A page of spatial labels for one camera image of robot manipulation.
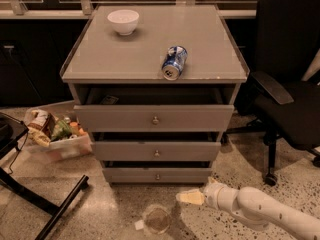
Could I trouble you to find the grey drawer cabinet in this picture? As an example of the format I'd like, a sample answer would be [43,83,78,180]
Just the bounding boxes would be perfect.
[59,4,250,185]

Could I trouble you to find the clear plastic snack bin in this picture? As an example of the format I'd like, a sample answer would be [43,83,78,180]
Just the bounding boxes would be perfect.
[24,100,92,163]

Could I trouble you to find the grey top drawer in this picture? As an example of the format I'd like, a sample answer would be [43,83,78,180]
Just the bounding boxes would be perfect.
[73,86,235,133]

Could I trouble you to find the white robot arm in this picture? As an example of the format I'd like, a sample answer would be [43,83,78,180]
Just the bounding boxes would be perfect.
[176,178,320,240]

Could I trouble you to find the dark item in top drawer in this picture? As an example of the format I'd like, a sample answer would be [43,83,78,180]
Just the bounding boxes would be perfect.
[101,95,118,105]

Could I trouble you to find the black metal stand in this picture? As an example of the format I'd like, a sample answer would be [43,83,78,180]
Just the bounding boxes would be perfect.
[0,113,89,240]

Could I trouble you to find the green snack bag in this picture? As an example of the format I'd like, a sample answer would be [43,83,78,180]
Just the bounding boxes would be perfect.
[51,120,72,141]

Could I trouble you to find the blue soda can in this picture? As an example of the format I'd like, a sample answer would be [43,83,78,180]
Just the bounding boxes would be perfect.
[161,46,188,80]

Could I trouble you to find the grey bottom drawer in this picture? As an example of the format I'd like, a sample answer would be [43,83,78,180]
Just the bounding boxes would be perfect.
[102,161,212,184]

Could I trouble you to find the round floor cover plate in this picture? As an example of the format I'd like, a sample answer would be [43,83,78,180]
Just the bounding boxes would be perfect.
[143,205,171,234]

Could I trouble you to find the grey drawer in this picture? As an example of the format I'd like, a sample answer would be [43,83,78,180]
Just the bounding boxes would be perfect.
[93,132,221,162]
[73,86,235,133]
[102,161,212,184]

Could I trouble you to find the chip bag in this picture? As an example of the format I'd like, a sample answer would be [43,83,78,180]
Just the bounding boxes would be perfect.
[27,109,52,147]

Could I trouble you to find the black office chair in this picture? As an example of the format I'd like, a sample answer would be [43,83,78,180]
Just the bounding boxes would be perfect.
[235,0,320,186]

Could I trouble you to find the black cable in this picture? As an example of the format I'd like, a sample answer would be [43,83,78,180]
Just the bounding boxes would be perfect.
[7,130,30,176]

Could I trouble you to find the grey middle drawer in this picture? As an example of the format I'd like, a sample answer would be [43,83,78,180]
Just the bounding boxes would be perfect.
[93,132,221,162]

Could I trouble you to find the small white paper scrap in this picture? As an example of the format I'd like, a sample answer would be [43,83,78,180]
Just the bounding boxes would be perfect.
[134,220,144,230]

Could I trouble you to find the white ceramic bowl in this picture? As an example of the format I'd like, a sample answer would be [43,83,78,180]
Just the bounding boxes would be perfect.
[107,9,140,35]

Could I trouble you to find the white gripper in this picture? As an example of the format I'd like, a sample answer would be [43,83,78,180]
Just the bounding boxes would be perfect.
[176,177,238,212]

